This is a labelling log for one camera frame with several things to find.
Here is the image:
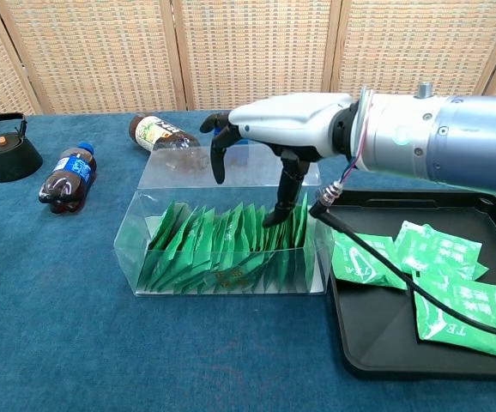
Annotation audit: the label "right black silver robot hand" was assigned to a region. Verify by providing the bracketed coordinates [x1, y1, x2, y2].
[199, 92, 356, 228]

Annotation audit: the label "clear plastic box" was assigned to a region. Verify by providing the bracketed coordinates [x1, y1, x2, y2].
[113, 143, 335, 297]

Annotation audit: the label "blue plastic crate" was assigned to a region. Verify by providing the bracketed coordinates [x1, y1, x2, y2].
[212, 124, 250, 167]

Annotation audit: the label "brown tea bottle printed label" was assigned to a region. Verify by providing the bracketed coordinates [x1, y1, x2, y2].
[128, 113, 210, 173]

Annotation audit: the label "green tea packets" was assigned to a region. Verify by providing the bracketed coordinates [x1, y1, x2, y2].
[138, 192, 318, 295]

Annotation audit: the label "black square plastic tray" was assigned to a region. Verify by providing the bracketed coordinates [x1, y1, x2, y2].
[323, 187, 496, 381]

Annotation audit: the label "woven wicker folding screen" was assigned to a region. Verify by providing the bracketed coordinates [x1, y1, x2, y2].
[0, 0, 496, 117]

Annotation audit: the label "cola bottle with blue label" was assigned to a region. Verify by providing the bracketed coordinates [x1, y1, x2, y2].
[38, 142, 98, 215]

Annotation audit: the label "blue table cloth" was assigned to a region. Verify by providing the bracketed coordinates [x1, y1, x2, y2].
[0, 104, 496, 412]

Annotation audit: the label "black hand cable with plug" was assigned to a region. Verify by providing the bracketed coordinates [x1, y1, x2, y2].
[309, 162, 496, 341]

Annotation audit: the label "black teapot with handle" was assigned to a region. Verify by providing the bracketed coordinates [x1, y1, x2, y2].
[0, 112, 44, 184]

